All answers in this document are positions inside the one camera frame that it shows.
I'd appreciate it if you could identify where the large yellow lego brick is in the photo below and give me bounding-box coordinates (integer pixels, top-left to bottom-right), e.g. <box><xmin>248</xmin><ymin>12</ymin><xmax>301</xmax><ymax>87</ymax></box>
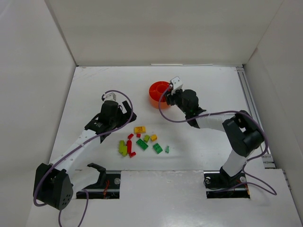
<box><xmin>134</xmin><ymin>126</ymin><xmax>146</xmax><ymax>134</ymax></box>

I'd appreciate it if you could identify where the red long lego brick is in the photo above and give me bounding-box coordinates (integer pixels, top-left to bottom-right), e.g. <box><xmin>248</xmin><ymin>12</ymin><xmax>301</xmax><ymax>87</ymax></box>
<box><xmin>126</xmin><ymin>140</ymin><xmax>132</xmax><ymax>154</ymax></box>

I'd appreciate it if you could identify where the lime long lego brick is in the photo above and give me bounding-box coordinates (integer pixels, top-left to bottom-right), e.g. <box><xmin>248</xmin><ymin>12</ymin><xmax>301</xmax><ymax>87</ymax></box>
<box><xmin>118</xmin><ymin>140</ymin><xmax>128</xmax><ymax>157</ymax></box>

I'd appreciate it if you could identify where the lime square lego brick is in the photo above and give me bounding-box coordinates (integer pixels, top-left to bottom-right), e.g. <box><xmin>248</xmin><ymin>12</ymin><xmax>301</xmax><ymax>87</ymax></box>
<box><xmin>143</xmin><ymin>135</ymin><xmax>150</xmax><ymax>143</ymax></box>

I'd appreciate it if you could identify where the small yellow lego brick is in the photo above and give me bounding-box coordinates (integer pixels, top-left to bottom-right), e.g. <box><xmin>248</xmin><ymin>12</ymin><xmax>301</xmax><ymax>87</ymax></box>
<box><xmin>151</xmin><ymin>134</ymin><xmax>157</xmax><ymax>141</ymax></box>

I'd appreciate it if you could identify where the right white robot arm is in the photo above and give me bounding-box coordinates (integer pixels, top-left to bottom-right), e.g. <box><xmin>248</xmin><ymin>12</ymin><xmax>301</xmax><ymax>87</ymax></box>
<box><xmin>163</xmin><ymin>88</ymin><xmax>264</xmax><ymax>185</ymax></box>

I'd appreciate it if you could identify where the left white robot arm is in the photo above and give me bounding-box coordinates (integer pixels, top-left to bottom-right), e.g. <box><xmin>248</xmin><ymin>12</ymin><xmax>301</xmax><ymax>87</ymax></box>
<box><xmin>33</xmin><ymin>100</ymin><xmax>136</xmax><ymax>210</ymax></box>

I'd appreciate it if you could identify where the orange round divided container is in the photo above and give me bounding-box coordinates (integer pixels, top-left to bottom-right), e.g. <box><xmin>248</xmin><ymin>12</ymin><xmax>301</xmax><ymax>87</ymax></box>
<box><xmin>149</xmin><ymin>81</ymin><xmax>169</xmax><ymax>109</ymax></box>

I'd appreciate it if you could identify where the green long lego brick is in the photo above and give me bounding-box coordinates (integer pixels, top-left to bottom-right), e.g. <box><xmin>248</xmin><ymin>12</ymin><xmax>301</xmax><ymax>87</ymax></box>
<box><xmin>136</xmin><ymin>139</ymin><xmax>149</xmax><ymax>151</ymax></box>

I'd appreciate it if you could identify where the red lego brick lower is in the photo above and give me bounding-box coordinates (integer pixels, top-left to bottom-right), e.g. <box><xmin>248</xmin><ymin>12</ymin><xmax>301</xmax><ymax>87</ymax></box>
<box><xmin>129</xmin><ymin>152</ymin><xmax>136</xmax><ymax>157</ymax></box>

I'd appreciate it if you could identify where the green square lego brick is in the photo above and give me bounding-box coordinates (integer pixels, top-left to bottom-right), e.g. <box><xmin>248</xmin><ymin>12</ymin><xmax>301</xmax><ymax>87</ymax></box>
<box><xmin>153</xmin><ymin>143</ymin><xmax>163</xmax><ymax>154</ymax></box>

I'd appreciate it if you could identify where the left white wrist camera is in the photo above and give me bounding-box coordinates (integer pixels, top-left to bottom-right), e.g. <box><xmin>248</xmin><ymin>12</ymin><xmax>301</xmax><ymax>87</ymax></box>
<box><xmin>101</xmin><ymin>92</ymin><xmax>116</xmax><ymax>102</ymax></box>

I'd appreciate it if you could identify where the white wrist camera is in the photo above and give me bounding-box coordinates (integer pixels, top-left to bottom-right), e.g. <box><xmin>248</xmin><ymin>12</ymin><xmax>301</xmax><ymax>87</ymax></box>
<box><xmin>169</xmin><ymin>76</ymin><xmax>183</xmax><ymax>95</ymax></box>
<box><xmin>101</xmin><ymin>92</ymin><xmax>116</xmax><ymax>102</ymax></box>

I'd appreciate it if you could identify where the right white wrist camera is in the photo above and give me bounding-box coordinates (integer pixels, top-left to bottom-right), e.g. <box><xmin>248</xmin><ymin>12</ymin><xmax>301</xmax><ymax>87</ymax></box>
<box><xmin>169</xmin><ymin>76</ymin><xmax>183</xmax><ymax>95</ymax></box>

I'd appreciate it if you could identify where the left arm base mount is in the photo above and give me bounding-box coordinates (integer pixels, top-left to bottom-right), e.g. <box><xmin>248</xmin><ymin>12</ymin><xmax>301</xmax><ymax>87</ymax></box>
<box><xmin>71</xmin><ymin>163</ymin><xmax>121</xmax><ymax>200</ymax></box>

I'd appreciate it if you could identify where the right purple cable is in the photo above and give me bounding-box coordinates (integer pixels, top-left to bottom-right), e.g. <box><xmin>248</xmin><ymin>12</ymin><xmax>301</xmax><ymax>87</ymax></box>
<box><xmin>158</xmin><ymin>85</ymin><xmax>277</xmax><ymax>196</ymax></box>

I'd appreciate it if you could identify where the purple cable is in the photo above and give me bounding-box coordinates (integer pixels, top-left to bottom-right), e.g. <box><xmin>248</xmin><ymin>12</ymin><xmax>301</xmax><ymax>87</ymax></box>
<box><xmin>158</xmin><ymin>85</ymin><xmax>277</xmax><ymax>196</ymax></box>
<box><xmin>33</xmin><ymin>89</ymin><xmax>134</xmax><ymax>227</ymax></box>

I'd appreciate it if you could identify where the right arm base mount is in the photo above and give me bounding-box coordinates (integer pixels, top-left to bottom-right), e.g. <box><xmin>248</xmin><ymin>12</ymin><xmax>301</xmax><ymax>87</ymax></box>
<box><xmin>203</xmin><ymin>169</ymin><xmax>250</xmax><ymax>199</ymax></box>

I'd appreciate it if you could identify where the aluminium rail right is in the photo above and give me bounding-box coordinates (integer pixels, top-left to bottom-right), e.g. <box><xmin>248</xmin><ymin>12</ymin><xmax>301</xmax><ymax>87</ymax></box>
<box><xmin>236</xmin><ymin>67</ymin><xmax>276</xmax><ymax>169</ymax></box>

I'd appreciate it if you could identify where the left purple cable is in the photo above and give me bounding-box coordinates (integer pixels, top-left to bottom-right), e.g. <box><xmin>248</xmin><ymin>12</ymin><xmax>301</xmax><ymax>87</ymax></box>
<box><xmin>33</xmin><ymin>89</ymin><xmax>134</xmax><ymax>227</ymax></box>

